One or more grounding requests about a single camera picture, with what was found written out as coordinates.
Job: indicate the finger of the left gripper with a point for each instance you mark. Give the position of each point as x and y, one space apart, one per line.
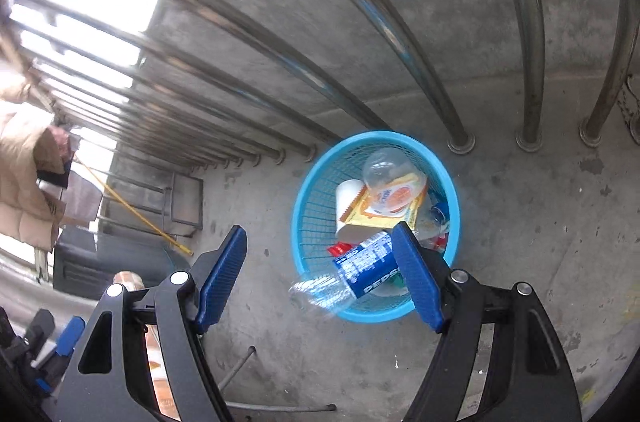
69 337

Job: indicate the Pepsi plastic bottle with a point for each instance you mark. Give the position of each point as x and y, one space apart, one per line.
351 276

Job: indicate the yellow Enaak snack packet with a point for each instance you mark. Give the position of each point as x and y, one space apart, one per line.
388 218

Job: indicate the red plastic bag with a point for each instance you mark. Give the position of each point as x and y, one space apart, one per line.
340 248

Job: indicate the clear plastic cup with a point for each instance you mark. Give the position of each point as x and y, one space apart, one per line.
391 177

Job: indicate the white paper cup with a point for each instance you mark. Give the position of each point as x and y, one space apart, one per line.
350 225

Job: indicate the blue plastic trash basket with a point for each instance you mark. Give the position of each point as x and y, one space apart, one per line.
313 221

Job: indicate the patterned plastic tablecloth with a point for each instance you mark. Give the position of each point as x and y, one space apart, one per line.
162 391

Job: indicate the metal rack by railing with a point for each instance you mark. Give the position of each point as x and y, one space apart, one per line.
174 200

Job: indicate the beige puffer jacket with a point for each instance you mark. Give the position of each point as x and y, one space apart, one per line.
28 146

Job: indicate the metal balcony railing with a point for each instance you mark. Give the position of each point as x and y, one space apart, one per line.
241 119

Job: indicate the dark sliding door frame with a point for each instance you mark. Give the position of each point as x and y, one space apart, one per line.
86 263

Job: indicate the yellow broom handle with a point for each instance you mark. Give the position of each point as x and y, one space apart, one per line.
135 212

